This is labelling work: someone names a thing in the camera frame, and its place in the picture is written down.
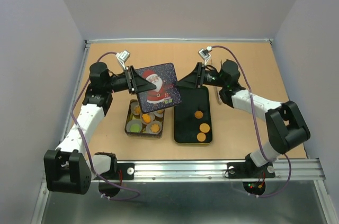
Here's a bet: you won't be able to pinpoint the orange swirl cookie top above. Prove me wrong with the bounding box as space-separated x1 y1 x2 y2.
134 106 141 114

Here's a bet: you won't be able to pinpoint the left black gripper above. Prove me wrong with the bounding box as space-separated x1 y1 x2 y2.
105 65 156 95

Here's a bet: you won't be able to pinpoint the round orange cookie upper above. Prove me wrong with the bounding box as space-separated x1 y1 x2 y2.
199 123 210 133

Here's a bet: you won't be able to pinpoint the orange flower cookie bottom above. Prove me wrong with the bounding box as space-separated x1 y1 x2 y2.
150 123 160 133

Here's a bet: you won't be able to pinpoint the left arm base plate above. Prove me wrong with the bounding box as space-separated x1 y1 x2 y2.
101 163 135 181

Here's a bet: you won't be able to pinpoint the gold cookie tin box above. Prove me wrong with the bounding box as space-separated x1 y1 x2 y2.
124 100 165 138

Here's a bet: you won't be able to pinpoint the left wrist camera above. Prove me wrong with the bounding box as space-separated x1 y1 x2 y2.
115 50 130 70

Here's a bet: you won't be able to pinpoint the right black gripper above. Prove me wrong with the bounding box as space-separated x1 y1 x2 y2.
176 61 227 88

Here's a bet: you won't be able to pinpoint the aluminium rail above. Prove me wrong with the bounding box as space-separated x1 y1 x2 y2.
42 157 326 182

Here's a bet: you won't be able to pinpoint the orange fish cookie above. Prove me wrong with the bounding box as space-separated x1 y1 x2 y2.
141 114 153 124

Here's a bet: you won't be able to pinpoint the orange swirl cookie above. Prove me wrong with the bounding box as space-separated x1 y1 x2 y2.
194 110 203 119
134 106 141 114

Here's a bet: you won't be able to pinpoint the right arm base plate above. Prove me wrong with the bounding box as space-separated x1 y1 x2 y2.
225 162 275 180

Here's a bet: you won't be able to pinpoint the white paper cup bottom-right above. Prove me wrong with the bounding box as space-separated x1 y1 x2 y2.
146 121 162 135

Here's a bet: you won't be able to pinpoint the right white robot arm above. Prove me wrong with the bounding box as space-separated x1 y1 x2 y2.
177 60 310 176

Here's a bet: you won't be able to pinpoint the green round cookie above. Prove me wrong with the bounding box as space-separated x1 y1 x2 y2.
130 124 140 133

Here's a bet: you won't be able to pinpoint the white paper cup top-right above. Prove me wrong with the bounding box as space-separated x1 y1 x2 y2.
154 110 164 118

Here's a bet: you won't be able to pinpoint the white paper cup centre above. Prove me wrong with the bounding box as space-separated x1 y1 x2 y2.
140 113 155 125

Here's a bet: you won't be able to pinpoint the round orange cookie lower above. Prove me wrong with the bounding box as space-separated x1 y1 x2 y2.
197 132 206 142

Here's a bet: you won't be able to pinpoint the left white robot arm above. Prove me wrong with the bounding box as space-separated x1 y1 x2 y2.
43 62 156 194

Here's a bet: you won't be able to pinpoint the white paper cup top-left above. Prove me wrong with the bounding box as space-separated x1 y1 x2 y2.
130 101 141 116

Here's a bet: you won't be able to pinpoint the gold tin lid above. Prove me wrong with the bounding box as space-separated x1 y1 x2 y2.
136 62 182 113

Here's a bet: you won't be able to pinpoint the white paper cup bottom-left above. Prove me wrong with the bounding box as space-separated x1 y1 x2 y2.
126 120 143 133

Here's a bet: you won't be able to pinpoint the orange swirl cookie right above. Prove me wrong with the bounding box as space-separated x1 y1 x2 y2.
194 110 203 119

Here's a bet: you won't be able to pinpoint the round orange cookie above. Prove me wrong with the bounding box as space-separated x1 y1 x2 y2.
197 132 206 142
199 123 210 133

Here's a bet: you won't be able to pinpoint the metal tongs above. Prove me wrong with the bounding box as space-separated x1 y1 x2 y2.
213 86 223 105

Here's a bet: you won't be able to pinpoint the black tray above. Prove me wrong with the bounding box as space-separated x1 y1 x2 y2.
174 86 213 145

